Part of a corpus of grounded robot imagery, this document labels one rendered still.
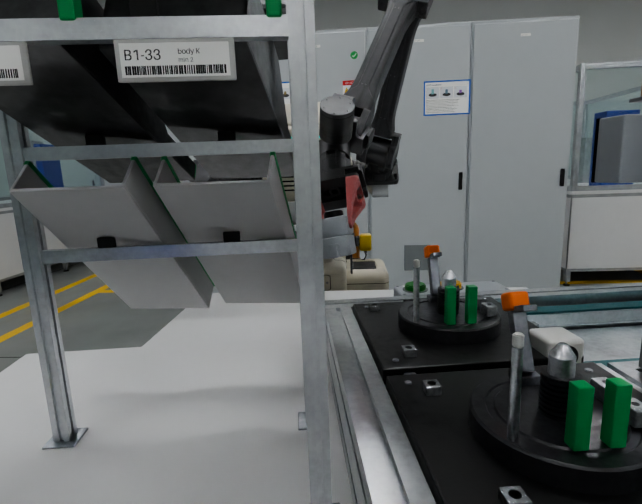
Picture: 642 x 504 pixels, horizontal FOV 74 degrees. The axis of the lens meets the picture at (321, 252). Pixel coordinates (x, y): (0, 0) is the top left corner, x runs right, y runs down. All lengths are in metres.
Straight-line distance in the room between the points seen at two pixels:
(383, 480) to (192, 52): 0.36
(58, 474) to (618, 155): 0.71
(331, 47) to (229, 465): 3.39
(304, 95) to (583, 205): 4.35
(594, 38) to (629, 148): 8.83
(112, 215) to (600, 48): 9.13
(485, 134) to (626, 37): 6.09
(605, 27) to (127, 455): 9.32
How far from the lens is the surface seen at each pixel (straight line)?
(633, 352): 0.79
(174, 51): 0.37
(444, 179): 3.68
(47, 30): 0.40
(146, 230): 0.54
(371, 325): 0.64
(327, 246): 0.63
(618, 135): 0.56
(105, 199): 0.52
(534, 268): 4.01
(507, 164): 3.81
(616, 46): 9.52
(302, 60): 0.36
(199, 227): 0.54
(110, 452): 0.64
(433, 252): 0.66
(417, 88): 3.68
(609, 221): 4.77
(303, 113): 0.35
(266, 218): 0.51
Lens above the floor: 1.20
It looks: 11 degrees down
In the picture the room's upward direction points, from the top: 2 degrees counter-clockwise
